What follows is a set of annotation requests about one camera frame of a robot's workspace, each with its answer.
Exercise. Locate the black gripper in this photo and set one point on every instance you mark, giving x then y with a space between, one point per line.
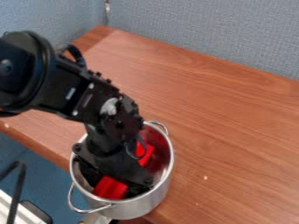
116 164

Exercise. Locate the red block object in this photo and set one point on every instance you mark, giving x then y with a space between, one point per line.
112 189

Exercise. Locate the stainless steel metal pot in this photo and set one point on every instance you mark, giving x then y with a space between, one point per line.
132 206

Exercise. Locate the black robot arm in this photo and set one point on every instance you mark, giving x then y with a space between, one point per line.
50 80

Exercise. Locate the white device with black edge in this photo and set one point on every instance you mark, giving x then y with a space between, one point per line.
28 214

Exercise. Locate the white table bracket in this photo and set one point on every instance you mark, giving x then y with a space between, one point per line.
95 218

